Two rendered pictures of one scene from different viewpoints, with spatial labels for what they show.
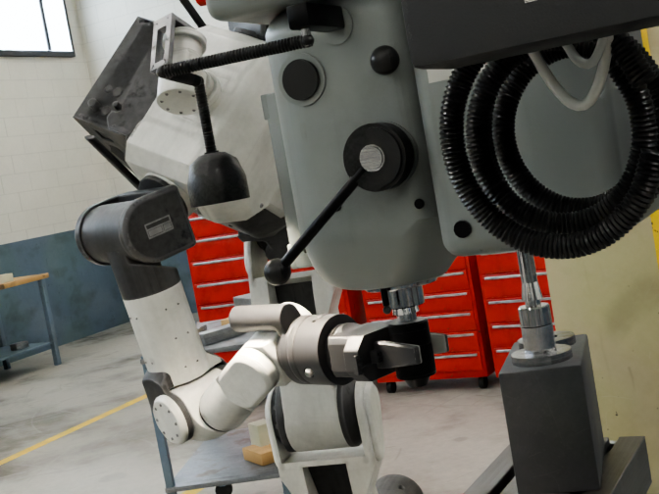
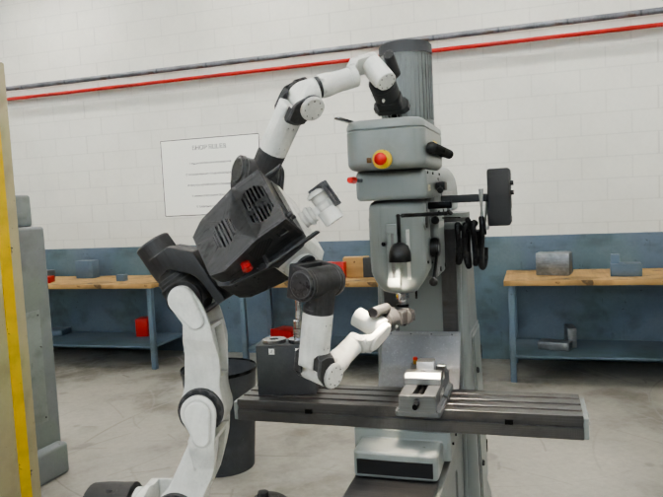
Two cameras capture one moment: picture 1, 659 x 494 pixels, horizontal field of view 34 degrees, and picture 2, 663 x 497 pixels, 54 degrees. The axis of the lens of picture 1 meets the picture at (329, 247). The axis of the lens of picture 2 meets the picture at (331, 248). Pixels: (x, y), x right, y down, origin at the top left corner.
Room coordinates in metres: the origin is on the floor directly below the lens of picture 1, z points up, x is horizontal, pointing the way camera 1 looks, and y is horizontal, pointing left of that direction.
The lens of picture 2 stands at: (1.86, 2.12, 1.65)
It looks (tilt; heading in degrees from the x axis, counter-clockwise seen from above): 4 degrees down; 260
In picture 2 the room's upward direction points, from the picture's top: 3 degrees counter-clockwise
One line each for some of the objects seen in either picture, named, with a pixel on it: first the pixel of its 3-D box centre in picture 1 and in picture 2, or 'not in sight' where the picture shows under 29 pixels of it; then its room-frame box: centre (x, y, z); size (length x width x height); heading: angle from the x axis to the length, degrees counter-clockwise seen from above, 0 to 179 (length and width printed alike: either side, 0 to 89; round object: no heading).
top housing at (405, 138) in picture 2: not in sight; (397, 147); (1.21, -0.09, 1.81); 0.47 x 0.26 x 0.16; 63
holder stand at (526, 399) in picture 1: (553, 407); (288, 364); (1.61, -0.30, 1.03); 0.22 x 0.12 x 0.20; 163
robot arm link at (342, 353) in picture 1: (353, 351); (391, 318); (1.28, -0.01, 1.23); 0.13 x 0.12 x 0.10; 138
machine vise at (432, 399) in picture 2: not in sight; (425, 385); (1.17, -0.01, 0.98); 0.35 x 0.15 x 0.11; 62
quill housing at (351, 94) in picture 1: (380, 142); (401, 245); (1.22, -0.08, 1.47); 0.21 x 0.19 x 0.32; 153
